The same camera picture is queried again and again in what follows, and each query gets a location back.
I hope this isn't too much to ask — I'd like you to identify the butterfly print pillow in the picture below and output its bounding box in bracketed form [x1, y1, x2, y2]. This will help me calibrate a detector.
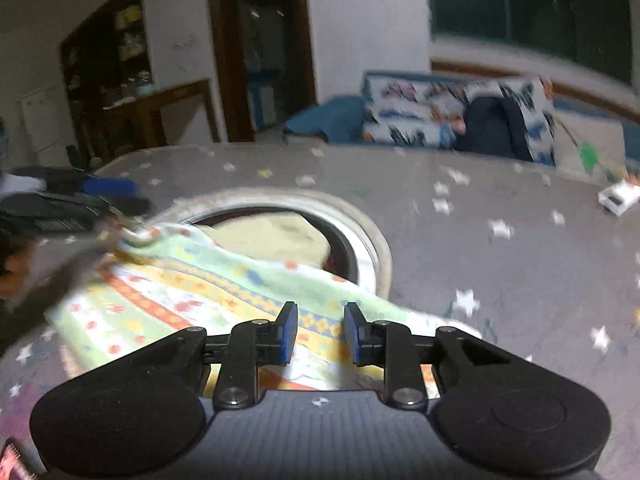
[362, 77, 554, 166]

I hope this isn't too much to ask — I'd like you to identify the dark navy backpack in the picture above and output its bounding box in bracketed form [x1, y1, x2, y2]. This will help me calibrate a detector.
[452, 96, 533, 162]

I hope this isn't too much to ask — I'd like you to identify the colourful patterned child's garment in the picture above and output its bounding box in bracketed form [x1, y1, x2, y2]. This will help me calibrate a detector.
[48, 223, 479, 390]

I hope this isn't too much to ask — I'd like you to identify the beige sofa cushion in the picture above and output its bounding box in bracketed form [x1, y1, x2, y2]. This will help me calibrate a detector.
[551, 110, 627, 183]

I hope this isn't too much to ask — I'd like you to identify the small white box device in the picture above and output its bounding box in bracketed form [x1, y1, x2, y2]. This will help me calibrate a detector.
[598, 180, 640, 217]

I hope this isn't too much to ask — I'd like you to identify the dark wooden shelf cabinet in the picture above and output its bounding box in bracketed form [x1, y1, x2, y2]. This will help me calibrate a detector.
[60, 0, 151, 158]

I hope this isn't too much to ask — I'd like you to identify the smartphone with lit screen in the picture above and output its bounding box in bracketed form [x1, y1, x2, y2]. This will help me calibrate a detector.
[0, 439, 39, 480]

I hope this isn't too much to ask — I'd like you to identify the dark window with green frame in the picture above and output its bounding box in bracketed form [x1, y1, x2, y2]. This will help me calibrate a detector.
[430, 0, 632, 84]

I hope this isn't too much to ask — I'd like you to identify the round recessed table burner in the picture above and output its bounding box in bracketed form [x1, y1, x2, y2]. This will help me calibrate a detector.
[153, 186, 393, 299]

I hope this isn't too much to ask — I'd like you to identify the dark wooden doorway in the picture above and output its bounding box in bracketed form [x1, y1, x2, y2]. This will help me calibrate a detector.
[208, 0, 317, 142]

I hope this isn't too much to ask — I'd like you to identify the grey star pattern table mat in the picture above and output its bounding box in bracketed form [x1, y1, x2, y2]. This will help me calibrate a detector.
[1, 144, 639, 479]

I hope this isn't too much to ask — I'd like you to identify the brown wooden side table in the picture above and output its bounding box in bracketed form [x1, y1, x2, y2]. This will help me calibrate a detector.
[103, 79, 220, 150]

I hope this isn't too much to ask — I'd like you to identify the blue sofa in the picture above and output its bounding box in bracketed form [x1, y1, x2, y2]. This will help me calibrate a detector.
[284, 70, 639, 162]

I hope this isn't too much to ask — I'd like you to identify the white refrigerator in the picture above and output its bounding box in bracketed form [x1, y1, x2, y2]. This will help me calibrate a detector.
[21, 89, 66, 166]

